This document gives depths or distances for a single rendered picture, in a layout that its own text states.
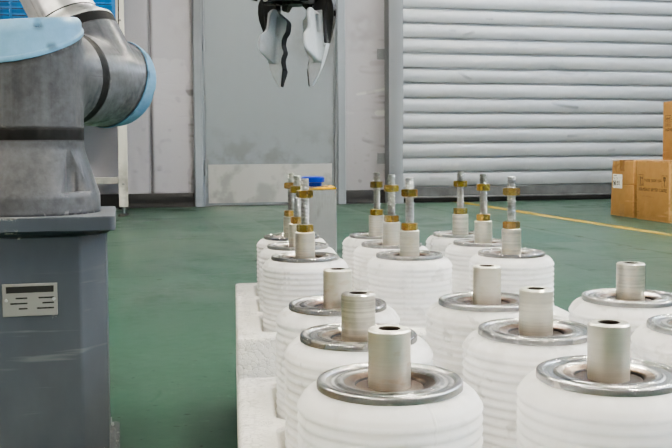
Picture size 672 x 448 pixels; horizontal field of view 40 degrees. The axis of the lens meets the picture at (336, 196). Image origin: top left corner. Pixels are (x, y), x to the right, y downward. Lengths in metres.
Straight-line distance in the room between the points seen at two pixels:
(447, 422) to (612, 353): 0.10
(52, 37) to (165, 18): 4.96
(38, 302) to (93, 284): 0.06
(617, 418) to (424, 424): 0.09
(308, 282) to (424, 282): 0.13
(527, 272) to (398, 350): 0.57
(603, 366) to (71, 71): 0.76
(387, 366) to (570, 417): 0.09
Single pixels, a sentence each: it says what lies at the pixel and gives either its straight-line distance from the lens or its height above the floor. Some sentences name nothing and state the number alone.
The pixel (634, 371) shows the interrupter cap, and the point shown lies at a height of 0.25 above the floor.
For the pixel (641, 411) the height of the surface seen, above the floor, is 0.25.
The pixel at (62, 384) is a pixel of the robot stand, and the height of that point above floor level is 0.11.
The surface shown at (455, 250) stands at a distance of 1.16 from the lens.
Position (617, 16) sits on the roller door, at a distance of 6.92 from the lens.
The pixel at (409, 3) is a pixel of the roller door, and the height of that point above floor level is 1.33.
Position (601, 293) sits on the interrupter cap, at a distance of 0.79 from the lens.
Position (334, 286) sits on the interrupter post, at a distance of 0.70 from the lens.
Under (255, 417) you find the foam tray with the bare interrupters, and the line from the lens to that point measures 0.69.
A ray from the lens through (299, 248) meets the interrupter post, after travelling 1.02.
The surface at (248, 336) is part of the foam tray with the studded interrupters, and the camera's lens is 0.97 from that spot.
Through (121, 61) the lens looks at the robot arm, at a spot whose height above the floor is 0.48.
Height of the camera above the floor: 0.37
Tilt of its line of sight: 3 degrees down
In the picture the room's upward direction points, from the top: straight up
